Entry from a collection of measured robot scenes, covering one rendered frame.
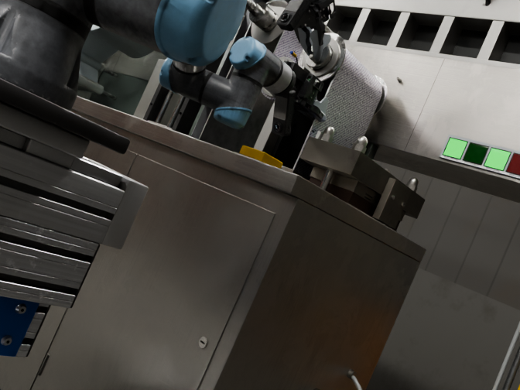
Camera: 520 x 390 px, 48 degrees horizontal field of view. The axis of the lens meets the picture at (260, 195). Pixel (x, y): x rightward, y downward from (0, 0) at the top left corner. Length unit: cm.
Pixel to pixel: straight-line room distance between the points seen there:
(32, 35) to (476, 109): 129
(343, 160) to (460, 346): 234
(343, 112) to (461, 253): 218
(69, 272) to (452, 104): 126
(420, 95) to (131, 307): 102
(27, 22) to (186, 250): 73
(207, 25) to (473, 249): 313
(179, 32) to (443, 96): 123
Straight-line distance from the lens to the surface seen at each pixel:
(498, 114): 169
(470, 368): 356
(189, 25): 64
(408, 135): 176
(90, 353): 146
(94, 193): 74
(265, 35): 178
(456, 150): 168
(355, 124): 167
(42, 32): 68
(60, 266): 75
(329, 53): 157
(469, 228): 370
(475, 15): 188
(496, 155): 164
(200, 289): 123
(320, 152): 142
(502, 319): 353
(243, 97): 128
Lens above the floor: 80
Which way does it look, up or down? 2 degrees up
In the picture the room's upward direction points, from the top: 24 degrees clockwise
